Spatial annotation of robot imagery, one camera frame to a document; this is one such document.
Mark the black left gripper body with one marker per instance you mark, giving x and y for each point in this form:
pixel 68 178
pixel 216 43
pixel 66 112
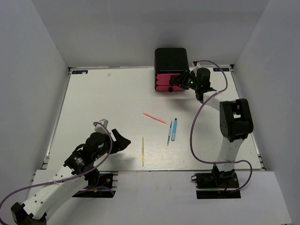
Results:
pixel 106 148

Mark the red pen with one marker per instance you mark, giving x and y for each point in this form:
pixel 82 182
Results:
pixel 154 118

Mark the pink bottom drawer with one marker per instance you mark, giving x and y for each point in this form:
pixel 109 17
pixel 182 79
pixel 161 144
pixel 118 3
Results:
pixel 166 88

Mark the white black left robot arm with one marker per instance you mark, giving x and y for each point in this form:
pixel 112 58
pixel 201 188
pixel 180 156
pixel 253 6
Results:
pixel 78 172

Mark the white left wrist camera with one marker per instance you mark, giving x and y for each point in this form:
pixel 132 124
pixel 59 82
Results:
pixel 101 124

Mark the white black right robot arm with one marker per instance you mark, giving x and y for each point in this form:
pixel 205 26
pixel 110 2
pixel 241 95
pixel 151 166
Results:
pixel 235 120

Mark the slim blue grey pen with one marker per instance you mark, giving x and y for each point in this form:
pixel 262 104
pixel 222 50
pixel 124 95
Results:
pixel 169 133

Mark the blue label left corner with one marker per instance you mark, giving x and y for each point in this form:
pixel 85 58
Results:
pixel 79 72

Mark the black drawer cabinet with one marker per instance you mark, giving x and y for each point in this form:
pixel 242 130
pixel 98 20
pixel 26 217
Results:
pixel 170 60

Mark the yellow pencil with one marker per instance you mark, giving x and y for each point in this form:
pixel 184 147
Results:
pixel 142 151

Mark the light blue marker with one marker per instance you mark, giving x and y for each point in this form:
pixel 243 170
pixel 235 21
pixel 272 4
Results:
pixel 174 130

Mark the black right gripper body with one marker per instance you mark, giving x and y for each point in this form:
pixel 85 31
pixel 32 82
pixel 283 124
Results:
pixel 190 81

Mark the blue label corner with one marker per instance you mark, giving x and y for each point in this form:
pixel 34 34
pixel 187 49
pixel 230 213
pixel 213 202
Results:
pixel 79 72
pixel 224 69

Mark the blue label right corner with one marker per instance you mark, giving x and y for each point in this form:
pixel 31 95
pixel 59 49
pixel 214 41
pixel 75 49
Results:
pixel 224 69

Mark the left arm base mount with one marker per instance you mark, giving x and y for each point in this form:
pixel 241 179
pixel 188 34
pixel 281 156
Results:
pixel 103 187

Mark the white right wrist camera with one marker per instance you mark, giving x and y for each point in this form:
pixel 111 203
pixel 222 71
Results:
pixel 195 66

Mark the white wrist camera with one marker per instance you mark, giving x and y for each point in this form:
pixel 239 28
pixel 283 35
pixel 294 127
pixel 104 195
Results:
pixel 195 66
pixel 101 124

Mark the pink top drawer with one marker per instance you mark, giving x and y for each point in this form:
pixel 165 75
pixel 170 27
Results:
pixel 167 77

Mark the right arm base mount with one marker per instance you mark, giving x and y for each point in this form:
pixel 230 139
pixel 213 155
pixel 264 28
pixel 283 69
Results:
pixel 216 184

